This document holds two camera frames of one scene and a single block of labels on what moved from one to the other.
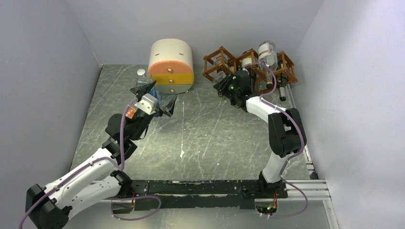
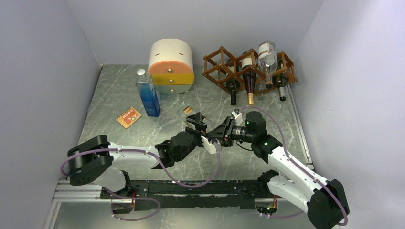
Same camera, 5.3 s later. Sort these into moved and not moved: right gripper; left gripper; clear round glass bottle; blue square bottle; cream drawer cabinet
Moved: left gripper; right gripper
Not moved: cream drawer cabinet; blue square bottle; clear round glass bottle
